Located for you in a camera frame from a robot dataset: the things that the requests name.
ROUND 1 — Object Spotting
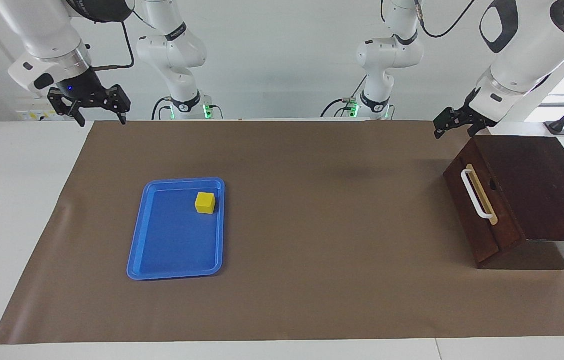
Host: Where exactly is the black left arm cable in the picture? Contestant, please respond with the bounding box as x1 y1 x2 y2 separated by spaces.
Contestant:
414 0 479 40

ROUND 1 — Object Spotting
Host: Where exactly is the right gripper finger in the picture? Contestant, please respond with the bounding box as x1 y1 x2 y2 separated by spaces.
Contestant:
105 85 132 126
47 87 87 128

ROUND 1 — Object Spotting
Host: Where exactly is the black base cable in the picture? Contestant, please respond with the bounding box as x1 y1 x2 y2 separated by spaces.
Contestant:
320 97 352 119
151 96 174 121

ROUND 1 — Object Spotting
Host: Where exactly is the blue plastic tray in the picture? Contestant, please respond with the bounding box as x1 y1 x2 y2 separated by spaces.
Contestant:
126 177 226 281

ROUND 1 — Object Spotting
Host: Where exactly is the brown table mat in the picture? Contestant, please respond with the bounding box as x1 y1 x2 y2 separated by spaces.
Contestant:
0 120 564 346

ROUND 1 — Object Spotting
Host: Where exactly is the yellow cube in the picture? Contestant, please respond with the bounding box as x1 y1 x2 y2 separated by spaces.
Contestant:
195 192 217 215

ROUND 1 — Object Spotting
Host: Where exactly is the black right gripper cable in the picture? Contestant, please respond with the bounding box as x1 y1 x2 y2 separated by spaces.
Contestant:
91 21 137 72

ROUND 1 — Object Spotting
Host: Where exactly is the wooden drawer with white handle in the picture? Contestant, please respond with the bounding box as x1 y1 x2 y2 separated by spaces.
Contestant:
443 137 527 269

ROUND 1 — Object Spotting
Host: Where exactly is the dark wooden drawer cabinet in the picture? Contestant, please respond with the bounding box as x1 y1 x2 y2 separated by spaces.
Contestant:
443 135 564 271

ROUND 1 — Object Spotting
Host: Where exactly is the white power strip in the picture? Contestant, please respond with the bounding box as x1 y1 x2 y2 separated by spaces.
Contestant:
17 110 62 122

